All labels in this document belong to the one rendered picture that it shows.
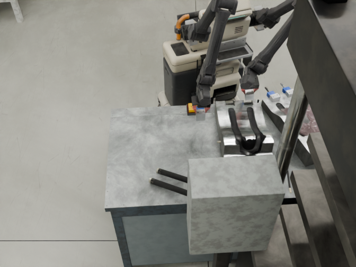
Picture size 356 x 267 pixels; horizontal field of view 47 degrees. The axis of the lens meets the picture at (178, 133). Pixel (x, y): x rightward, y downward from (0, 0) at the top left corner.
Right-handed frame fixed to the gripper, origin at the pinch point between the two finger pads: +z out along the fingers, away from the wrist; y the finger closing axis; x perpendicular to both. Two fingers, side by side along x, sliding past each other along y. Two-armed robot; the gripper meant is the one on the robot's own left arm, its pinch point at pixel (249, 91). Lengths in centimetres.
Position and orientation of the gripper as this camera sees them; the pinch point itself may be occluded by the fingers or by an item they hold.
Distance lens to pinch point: 239.9
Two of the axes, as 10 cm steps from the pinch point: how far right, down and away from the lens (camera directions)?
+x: -0.7, -8.4, 5.4
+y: 9.9, -1.3, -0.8
